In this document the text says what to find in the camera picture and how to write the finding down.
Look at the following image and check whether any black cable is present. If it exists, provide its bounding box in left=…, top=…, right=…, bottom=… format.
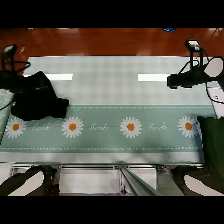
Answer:
left=204, top=81, right=224, bottom=106
left=11, top=59, right=32, bottom=74

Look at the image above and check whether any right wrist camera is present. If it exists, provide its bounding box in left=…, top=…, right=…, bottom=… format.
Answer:
left=184, top=39, right=205, bottom=72

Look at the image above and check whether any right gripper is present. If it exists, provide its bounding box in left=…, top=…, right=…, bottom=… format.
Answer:
left=166, top=69, right=205, bottom=90

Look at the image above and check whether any silver frame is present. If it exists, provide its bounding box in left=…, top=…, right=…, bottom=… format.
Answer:
left=0, top=162, right=224, bottom=197

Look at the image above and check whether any dark green garment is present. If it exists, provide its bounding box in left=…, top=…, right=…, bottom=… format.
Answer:
left=196, top=114, right=224, bottom=188

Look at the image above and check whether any black garment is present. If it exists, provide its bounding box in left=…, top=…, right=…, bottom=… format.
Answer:
left=10, top=70, right=71, bottom=122

